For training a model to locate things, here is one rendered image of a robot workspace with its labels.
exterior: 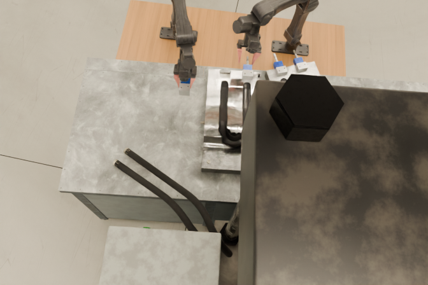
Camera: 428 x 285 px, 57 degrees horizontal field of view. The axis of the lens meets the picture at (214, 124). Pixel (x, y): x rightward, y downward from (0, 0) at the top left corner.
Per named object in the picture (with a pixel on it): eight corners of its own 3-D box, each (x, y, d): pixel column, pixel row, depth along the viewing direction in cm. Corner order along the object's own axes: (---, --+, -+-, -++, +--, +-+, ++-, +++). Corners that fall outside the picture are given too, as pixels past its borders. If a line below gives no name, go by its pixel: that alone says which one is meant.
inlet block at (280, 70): (268, 57, 205) (270, 51, 200) (277, 55, 206) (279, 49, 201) (276, 79, 200) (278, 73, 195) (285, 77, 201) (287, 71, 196)
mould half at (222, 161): (207, 77, 201) (209, 63, 189) (258, 81, 202) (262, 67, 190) (200, 172, 181) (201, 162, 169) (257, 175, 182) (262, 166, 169)
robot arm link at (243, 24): (239, 39, 167) (252, 19, 158) (229, 25, 170) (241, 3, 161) (258, 37, 173) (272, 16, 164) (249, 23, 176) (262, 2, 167)
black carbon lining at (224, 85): (220, 82, 193) (221, 72, 184) (252, 84, 193) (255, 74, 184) (216, 149, 179) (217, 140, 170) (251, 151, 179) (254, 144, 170)
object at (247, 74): (241, 58, 200) (242, 53, 195) (251, 60, 200) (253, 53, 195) (241, 81, 194) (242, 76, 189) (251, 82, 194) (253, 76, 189)
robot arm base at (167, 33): (196, 33, 203) (198, 22, 206) (158, 28, 203) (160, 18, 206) (196, 42, 210) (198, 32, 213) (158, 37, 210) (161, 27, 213)
